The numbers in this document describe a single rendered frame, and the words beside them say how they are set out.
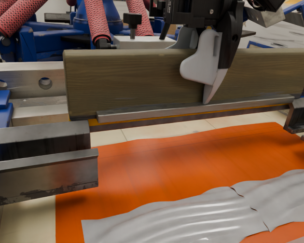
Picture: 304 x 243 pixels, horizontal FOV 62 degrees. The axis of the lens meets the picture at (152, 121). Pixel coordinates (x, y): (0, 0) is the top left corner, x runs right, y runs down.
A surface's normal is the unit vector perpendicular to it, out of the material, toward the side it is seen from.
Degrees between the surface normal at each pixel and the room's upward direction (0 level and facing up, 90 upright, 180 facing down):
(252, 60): 89
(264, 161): 0
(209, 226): 31
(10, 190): 90
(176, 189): 0
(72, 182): 90
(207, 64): 83
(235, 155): 0
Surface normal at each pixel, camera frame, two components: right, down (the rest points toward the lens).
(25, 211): 0.07, -0.89
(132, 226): 0.34, -0.53
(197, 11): 0.36, 0.45
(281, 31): -0.93, 0.11
